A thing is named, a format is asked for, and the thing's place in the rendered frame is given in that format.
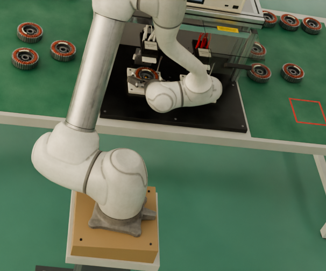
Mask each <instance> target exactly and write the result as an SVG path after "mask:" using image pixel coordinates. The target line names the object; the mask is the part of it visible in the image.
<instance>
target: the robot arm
mask: <svg viewBox="0 0 326 271"><path fill-rule="evenodd" d="M186 6H187V0H92V7H93V11H94V12H95V14H94V17H93V21H92V24H91V28H90V31H89V35H88V39H87V43H86V46H85V49H84V53H83V57H82V62H81V65H80V69H79V73H78V76H77V79H76V83H75V87H74V91H73V94H72V99H71V101H70V105H69V109H68V112H67V116H66V120H63V121H61V122H60V123H59V124H57V125H56V126H55V128H54V130H53V132H47V133H45V134H43V135H42V136H41V137H40V138H39V139H38V140H37V141H36V143H35V144H34V147H33V150H32V155H31V160H32V163H33V165H34V167H35V169H36V170H37V171H38V172H39V173H40V174H41V175H43V176H44V177H45V178H47V179H49V180H50V181H52V182H54V183H56V184H58V185H60V186H63V187H65V188H68V189H71V190H74V191H77V192H81V193H84V194H87V195H88V196H90V197H91V198H92V199H93V200H95V201H96V202H95V206H94V210H93V215H92V217H91V219H90V220H89V222H88V226H89V227H90V228H91V229H104V230H109V231H115V232H120V233H125V234H129V235H132V236H134V237H140V235H141V220H155V216H156V214H157V213H156V212H155V211H153V210H150V209H148V208H145V207H144V205H145V203H146V202H147V197H146V191H147V182H148V176H147V169H146V165H145V162H144V160H143V158H142V157H141V156H140V154H138V153H137V152H136V151H134V150H131V149H128V148H117V149H113V150H110V151H108V152H103V151H100V150H99V139H100V138H99V136H98V133H97V131H96V129H95V126H96V123H97V119H98V115H99V112H100V109H101V106H102V102H103V99H104V95H105V91H106V89H107V85H108V82H109V78H110V74H111V71H112V67H113V65H114V61H115V57H116V54H117V50H118V46H119V43H120V40H121V37H122V33H123V29H124V26H125V23H126V22H127V21H128V20H129V19H130V18H131V17H132V15H133V14H134V12H135V11H136V10H139V11H142V12H144V13H146V14H148V15H150V16H152V20H153V24H154V29H155V35H156V39H157V43H158V45H159V47H160V49H161V50H162V51H163V52H164V53H165V54H166V55H167V56H168V57H169V58H171V59H172V60H173V61H175V62H176V63H178V64H179V65H181V66H182V67H183V68H185V69H187V70H188V71H189V72H190V73H189V74H188V75H187V76H186V77H185V78H184V79H183V80H182V81H175V82H170V81H166V80H164V79H162V78H161V76H159V80H157V79H149V80H146V79H140V78H137V77H136V75H135V74H134V72H132V74H131V75H130V76H128V77H127V82H129V83H131V84H132V85H134V86H135V87H136V88H138V87H139V86H141V87H142V88H144V94H145V96H146V100H147V102H148V104H149V106H150V107H151V108H152V109H153V110H155V111H156V112H159V113H165V112H169V111H171V110H173V109H175V108H179V107H184V106H199V105H204V104H209V103H211V102H214V101H215V100H217V99H219V97H220V95H221V94H222V84H221V82H220V81H219V79H217V78H215V77H213V76H209V75H208V74H207V70H206V68H205V66H204V65H203V63H202V62H201V61H200V60H199V59H197V58H196V57H195V56H194V55H192V53H190V52H189V51H188V50H186V49H185V48H184V47H183V46H182V45H181V44H180V43H179V42H178V41H177V40H176V36H177V33H178V31H179V28H180V26H181V24H182V21H183V18H184V15H185V12H186Z"/></svg>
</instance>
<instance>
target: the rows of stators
mask: <svg viewBox="0 0 326 271"><path fill-rule="evenodd" d="M263 14H264V17H265V20H266V21H265V23H264V27H275V25H276V23H277V21H278V19H277V17H276V15H275V14H273V13H271V12H269V11H266V10H263ZM278 22H279V25H280V26H281V27H282V28H284V29H287V30H289V31H296V30H297V29H298V27H299V25H300V21H299V20H298V19H297V18H296V17H294V16H293V15H290V14H282V15H281V16H280V18H279V21H278ZM301 27H302V29H303V30H304V31H306V32H308V33H311V34H318V33H319V32H320V30H321V28H322V24H321V23H320V22H319V21H318V20H316V19H313V18H311V17H305V18H303V20H302V22H301Z"/></svg>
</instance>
